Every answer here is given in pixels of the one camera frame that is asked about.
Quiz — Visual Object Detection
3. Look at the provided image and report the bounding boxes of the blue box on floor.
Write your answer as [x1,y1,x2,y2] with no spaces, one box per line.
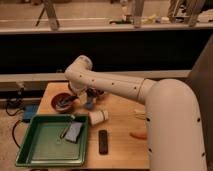
[22,105,38,123]

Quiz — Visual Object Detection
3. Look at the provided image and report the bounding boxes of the pen in tray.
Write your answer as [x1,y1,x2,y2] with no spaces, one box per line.
[60,122,71,139]

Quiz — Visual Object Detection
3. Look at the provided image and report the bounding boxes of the black remote control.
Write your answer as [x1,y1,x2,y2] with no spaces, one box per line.
[98,130,108,154]

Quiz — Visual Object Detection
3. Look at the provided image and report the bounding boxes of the black cable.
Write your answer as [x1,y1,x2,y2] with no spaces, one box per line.
[4,89,26,149]

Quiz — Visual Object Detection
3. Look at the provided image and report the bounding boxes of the dark red grapes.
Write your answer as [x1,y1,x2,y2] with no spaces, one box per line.
[87,88,104,98]

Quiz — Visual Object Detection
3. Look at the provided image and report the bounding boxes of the wooden board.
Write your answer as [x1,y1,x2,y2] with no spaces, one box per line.
[36,82,151,171]

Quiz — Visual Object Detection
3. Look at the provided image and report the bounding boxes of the green plastic tray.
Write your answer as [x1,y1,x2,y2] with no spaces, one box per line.
[15,114,89,168]

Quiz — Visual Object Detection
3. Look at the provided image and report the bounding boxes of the red bowl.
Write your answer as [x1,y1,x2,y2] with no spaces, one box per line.
[51,93,77,113]

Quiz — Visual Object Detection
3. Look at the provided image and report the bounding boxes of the orange carrot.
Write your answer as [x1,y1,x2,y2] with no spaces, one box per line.
[130,132,147,140]

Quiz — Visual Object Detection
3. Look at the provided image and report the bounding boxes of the white paper cup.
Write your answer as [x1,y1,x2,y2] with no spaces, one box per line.
[89,110,109,126]

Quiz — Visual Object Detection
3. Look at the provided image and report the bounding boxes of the yellow banana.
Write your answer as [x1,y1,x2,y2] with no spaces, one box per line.
[134,109,146,120]

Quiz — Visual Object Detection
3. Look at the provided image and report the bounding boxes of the blue sponge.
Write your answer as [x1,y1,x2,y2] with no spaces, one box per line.
[65,122,83,142]

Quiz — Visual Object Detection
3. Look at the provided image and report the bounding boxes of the purple bowl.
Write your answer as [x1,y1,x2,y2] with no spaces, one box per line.
[68,83,75,94]

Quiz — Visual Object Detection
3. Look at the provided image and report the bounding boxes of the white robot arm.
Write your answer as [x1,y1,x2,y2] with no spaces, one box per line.
[65,55,207,171]

